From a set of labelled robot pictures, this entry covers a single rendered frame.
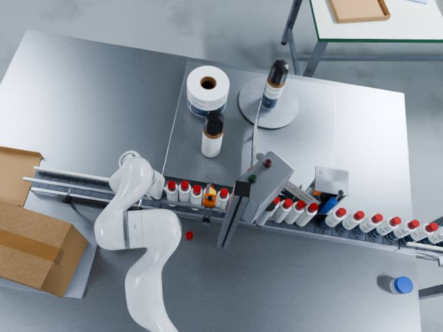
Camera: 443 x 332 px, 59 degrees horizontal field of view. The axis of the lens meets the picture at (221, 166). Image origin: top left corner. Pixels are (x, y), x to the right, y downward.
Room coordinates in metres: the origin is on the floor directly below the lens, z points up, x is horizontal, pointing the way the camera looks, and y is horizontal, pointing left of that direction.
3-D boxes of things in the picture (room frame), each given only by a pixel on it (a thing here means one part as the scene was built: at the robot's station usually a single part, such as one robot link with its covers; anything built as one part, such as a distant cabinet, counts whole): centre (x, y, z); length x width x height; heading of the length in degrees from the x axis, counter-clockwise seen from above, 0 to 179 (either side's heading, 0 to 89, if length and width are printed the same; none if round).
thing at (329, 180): (0.68, -0.44, 1.14); 0.14 x 0.11 x 0.01; 92
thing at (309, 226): (0.57, -0.02, 0.86); 1.65 x 0.08 x 0.04; 92
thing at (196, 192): (0.56, 0.08, 0.98); 0.05 x 0.05 x 0.20
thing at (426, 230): (0.60, -0.89, 0.98); 0.05 x 0.05 x 0.20
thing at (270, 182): (0.49, -0.13, 1.38); 0.17 x 0.10 x 0.19; 147
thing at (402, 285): (0.39, -0.86, 0.86); 0.07 x 0.07 x 0.07
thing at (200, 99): (1.12, 0.14, 0.95); 0.20 x 0.20 x 0.14
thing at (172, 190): (0.55, 0.18, 0.98); 0.05 x 0.05 x 0.20
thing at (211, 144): (0.84, 0.07, 1.03); 0.09 x 0.09 x 0.30
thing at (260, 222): (0.47, -0.19, 1.18); 0.04 x 0.04 x 0.21
